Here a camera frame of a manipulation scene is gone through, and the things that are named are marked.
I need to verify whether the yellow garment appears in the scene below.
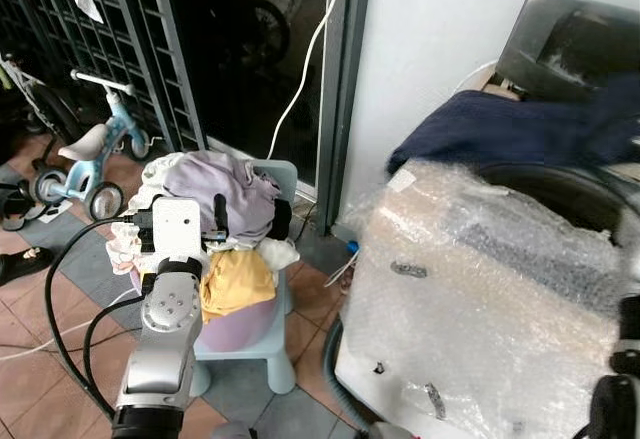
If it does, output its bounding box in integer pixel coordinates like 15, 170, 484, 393
200, 247, 279, 323

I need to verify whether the white hanging cable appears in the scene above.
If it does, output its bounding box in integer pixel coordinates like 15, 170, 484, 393
266, 0, 351, 161

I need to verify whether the grey washer drain hose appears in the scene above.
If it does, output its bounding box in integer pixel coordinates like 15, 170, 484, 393
321, 319, 377, 431

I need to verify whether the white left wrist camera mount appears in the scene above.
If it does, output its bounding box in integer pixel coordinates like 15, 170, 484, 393
150, 197, 208, 259

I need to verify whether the long black robot cable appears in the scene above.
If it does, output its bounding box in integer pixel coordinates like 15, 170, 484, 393
42, 216, 151, 420

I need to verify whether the black metal gate grille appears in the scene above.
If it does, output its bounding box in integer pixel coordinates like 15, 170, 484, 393
0, 0, 207, 152

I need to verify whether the clear bubble wrap sheet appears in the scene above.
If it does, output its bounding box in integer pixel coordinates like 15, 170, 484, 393
338, 159, 640, 439

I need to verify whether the light blue child tricycle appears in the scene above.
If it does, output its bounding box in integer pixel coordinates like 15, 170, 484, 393
30, 69, 154, 223

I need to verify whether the short black robot cable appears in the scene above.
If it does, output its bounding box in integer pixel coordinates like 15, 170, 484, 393
83, 294, 151, 406

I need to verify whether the lilac garment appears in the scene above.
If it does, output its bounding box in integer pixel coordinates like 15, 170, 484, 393
165, 151, 284, 243

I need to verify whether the white washing machine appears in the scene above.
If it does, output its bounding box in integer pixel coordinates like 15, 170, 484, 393
335, 157, 640, 439

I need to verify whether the grey door frame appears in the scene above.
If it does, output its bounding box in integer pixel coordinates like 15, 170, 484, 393
314, 0, 377, 226

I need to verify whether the dark bicycle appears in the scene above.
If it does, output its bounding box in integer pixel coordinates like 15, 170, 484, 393
240, 0, 293, 68

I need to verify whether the dark grey washer lid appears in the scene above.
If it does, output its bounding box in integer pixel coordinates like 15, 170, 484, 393
495, 0, 640, 103

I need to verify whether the thin white floor cable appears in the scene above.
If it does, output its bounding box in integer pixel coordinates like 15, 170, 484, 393
0, 289, 141, 362

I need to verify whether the black sandal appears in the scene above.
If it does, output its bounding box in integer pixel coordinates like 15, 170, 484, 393
0, 247, 57, 286

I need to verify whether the navy blue towel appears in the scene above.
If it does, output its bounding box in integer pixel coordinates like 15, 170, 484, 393
388, 87, 640, 173

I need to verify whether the light blue child chair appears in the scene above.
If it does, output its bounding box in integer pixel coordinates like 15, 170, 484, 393
188, 159, 300, 397

